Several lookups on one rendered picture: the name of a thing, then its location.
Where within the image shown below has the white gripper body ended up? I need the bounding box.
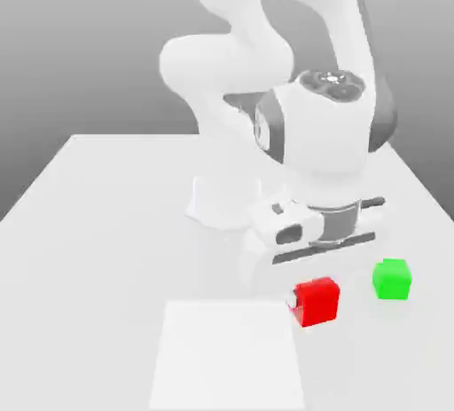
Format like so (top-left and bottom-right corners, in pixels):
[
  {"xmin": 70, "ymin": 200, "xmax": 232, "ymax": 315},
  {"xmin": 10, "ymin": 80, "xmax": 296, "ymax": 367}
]
[{"xmin": 239, "ymin": 230, "xmax": 378, "ymax": 296}]

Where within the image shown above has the small red cube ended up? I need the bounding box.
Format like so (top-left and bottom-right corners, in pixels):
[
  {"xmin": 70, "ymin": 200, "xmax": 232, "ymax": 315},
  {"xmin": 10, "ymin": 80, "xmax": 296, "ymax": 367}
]
[{"xmin": 293, "ymin": 276, "xmax": 341, "ymax": 328}]

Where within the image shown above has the small green cube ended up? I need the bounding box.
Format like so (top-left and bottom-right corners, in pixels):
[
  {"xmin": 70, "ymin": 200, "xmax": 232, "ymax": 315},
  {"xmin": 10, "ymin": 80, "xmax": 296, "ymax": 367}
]
[{"xmin": 372, "ymin": 257, "xmax": 413, "ymax": 301}]

